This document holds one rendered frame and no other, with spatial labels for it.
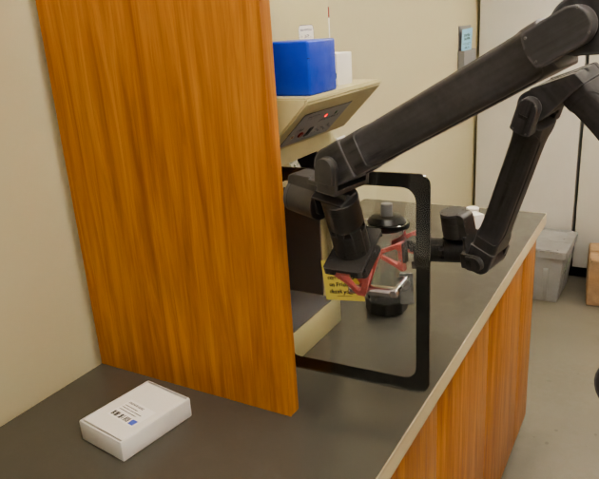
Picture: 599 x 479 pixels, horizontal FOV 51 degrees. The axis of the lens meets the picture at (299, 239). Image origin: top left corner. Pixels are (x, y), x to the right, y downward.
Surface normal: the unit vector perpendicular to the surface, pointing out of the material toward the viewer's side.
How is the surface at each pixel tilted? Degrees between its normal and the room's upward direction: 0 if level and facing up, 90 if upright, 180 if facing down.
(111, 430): 0
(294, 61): 90
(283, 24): 90
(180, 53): 90
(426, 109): 90
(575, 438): 0
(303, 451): 0
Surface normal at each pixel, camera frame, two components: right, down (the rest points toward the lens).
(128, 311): -0.49, 0.31
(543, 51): -0.68, 0.31
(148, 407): -0.06, -0.95
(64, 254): 0.87, 0.11
